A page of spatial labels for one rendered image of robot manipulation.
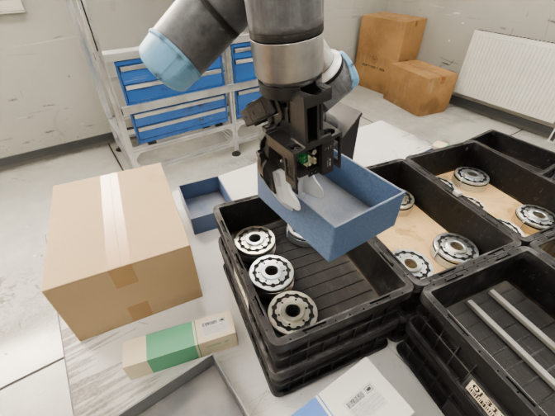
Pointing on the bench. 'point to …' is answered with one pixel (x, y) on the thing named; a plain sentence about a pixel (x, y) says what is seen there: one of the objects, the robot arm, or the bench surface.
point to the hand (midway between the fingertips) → (291, 199)
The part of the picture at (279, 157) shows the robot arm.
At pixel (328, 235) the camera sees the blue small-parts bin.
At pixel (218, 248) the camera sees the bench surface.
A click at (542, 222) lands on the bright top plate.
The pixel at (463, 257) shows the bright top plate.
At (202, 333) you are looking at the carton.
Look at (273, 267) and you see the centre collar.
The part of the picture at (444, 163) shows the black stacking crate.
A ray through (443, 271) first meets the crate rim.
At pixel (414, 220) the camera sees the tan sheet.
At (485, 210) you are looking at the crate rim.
